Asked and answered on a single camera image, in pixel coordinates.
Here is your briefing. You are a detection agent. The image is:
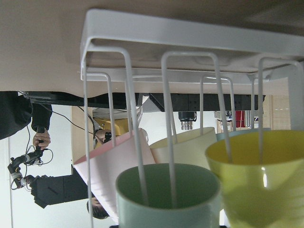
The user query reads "yellow cup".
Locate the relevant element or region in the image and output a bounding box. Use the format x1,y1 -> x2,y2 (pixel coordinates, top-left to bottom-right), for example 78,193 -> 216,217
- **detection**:
206,130 -> 304,228

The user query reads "green cup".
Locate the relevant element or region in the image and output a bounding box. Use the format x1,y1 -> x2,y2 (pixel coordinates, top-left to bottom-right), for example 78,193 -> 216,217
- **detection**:
116,163 -> 220,228

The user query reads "black teleoperation leader device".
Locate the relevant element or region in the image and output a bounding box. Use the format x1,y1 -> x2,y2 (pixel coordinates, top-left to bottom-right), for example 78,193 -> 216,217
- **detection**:
8,147 -> 88,208

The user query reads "blue cup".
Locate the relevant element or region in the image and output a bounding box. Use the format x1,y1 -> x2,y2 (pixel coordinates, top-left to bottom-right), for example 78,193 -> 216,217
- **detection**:
210,128 -> 258,144

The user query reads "pink cup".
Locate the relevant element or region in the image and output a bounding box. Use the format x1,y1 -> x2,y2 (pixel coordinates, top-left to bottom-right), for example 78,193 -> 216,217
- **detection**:
73,128 -> 156,221

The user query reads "cream cup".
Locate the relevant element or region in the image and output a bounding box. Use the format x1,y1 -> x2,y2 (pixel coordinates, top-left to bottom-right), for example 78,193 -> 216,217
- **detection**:
150,127 -> 217,169

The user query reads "person in black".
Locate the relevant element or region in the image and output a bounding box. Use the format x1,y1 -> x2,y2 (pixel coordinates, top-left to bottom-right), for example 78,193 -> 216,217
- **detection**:
0,91 -> 52,139

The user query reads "white wire cup rack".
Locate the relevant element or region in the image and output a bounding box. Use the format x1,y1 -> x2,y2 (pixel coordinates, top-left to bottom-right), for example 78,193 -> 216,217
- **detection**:
79,9 -> 304,228

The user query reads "operator hand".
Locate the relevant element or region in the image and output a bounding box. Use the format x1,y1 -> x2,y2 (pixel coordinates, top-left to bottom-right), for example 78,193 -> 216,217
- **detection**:
33,129 -> 51,150

